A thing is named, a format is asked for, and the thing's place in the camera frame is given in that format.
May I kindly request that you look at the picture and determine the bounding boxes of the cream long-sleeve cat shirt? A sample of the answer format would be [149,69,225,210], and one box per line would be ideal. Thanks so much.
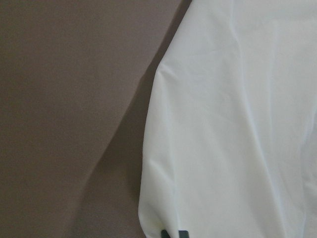
[138,0,317,238]

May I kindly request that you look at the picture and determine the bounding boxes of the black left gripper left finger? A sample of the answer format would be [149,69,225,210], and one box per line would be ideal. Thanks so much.
[160,230,170,238]

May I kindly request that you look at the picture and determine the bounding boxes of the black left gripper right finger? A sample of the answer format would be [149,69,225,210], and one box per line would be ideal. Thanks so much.
[178,230,189,238]

